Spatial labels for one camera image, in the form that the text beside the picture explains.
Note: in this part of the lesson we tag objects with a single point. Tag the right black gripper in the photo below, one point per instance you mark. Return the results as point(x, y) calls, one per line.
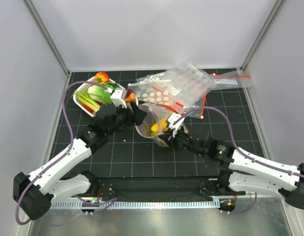
point(168, 138)

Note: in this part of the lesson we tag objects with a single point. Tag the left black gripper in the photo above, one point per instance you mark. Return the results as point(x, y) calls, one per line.
point(135, 115)

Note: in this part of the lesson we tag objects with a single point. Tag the yellow pepper piece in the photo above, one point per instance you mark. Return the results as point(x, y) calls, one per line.
point(159, 127)

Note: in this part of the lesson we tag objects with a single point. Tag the clear pink-dotted zip bag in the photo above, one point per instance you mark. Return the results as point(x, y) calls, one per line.
point(154, 114)

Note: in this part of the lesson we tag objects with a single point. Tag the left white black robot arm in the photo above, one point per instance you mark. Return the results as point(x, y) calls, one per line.
point(35, 192)

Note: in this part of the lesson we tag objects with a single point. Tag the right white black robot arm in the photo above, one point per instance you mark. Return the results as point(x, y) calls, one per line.
point(244, 171)

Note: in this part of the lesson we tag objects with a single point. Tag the orange-edged flat bag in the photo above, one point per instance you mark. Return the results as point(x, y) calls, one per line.
point(200, 103)

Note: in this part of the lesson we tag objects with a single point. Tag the clear white-dotted zip bag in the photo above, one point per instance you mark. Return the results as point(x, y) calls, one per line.
point(158, 92)

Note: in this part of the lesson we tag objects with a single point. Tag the clear bag orange zipper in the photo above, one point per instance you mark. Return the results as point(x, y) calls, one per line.
point(231, 80)

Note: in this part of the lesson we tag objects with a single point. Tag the small orange carrot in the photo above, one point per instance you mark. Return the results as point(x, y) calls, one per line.
point(130, 98)

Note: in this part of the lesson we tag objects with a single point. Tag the dark red eggplant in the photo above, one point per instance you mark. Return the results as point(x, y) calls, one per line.
point(129, 91)

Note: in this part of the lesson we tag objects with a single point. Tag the small red strawberry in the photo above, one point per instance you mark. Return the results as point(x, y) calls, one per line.
point(88, 109)

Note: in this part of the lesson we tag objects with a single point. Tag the green lettuce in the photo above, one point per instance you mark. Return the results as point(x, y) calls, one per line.
point(99, 94)

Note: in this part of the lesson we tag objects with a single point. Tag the white plastic basket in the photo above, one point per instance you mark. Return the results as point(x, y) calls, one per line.
point(90, 82)

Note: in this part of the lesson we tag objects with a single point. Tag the black grid cutting mat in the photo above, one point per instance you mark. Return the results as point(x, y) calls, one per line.
point(127, 154)

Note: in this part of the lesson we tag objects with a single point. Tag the green celery stalk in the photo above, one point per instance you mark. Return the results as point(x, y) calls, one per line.
point(85, 99)

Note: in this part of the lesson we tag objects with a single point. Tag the red orange tomato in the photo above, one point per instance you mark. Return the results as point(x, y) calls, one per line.
point(101, 78)

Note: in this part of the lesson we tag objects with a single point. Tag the pile of red-dotted bags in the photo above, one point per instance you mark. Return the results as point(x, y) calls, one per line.
point(188, 84)

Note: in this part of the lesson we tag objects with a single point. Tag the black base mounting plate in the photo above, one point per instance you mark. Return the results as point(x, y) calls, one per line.
point(159, 189)

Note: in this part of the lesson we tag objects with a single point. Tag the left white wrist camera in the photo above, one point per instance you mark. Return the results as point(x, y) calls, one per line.
point(118, 97)

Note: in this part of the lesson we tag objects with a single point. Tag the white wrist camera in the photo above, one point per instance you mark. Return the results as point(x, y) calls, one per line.
point(118, 97)
point(175, 122)

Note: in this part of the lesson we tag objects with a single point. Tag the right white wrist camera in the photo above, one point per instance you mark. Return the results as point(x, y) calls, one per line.
point(175, 122)

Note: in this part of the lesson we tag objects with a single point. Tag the slotted aluminium cable duct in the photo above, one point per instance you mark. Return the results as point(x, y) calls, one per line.
point(77, 204)

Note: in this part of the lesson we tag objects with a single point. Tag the left aluminium frame post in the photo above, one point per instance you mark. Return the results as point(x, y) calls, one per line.
point(42, 28)

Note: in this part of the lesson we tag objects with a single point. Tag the aluminium frame post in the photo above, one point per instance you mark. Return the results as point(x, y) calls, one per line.
point(42, 28)
point(275, 10)

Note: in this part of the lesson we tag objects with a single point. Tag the right aluminium frame post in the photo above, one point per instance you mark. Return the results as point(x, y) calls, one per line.
point(275, 10)

